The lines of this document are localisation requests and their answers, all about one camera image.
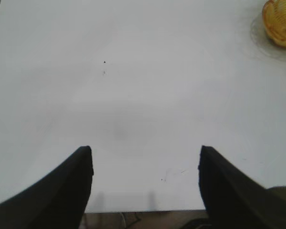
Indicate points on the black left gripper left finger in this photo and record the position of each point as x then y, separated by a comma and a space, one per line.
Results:
52, 190

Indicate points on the yellow woven wicker basket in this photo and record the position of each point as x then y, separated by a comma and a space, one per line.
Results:
281, 23

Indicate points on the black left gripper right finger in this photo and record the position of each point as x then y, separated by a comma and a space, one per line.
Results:
233, 198

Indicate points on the clear round plastic plate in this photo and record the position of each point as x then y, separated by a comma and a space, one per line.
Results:
259, 38

